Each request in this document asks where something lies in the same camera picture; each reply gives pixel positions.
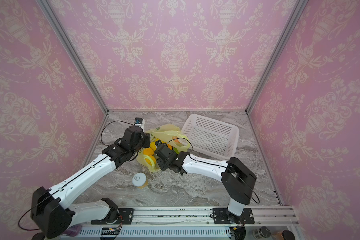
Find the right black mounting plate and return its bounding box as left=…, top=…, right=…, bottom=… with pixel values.
left=210, top=208, right=255, bottom=225

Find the purple drink bottle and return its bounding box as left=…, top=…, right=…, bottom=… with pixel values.
left=62, top=225, right=82, bottom=237

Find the metal can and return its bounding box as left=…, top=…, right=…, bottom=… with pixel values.
left=252, top=226, right=271, bottom=240

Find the small circuit board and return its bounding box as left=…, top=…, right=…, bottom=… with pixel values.
left=100, top=228, right=121, bottom=239

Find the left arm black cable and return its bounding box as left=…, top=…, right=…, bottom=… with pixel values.
left=17, top=120, right=136, bottom=232

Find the white plastic basket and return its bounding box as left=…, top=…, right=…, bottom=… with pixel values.
left=182, top=114, right=239, bottom=160

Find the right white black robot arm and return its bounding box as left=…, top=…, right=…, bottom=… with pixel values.
left=154, top=144, right=257, bottom=225

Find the black mounting plate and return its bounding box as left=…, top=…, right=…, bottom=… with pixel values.
left=210, top=208, right=255, bottom=225
left=91, top=208, right=135, bottom=226

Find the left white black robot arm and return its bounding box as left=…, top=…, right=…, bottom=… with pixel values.
left=30, top=118, right=150, bottom=239

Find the yellow banana fruit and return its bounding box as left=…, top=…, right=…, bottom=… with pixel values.
left=144, top=155, right=156, bottom=168

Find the yellow-green plastic bag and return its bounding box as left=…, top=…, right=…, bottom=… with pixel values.
left=137, top=124, right=191, bottom=173

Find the orange fruit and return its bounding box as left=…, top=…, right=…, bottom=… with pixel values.
left=143, top=148, right=154, bottom=156

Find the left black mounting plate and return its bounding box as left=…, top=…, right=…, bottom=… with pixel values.
left=91, top=208, right=135, bottom=226

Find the black round object right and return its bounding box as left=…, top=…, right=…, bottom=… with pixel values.
left=282, top=230, right=296, bottom=240

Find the black round object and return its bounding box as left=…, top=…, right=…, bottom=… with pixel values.
left=31, top=233, right=45, bottom=240
left=282, top=230, right=296, bottom=240

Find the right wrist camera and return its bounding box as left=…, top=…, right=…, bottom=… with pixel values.
left=155, top=139, right=163, bottom=147

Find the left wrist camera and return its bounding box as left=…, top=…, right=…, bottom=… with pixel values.
left=134, top=118, right=145, bottom=131

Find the black round object left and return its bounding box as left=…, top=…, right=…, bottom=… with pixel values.
left=31, top=233, right=45, bottom=240

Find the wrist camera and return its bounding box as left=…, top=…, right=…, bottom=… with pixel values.
left=134, top=118, right=145, bottom=131
left=155, top=139, right=163, bottom=147

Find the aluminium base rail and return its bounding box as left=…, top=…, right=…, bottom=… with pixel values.
left=59, top=206, right=304, bottom=240

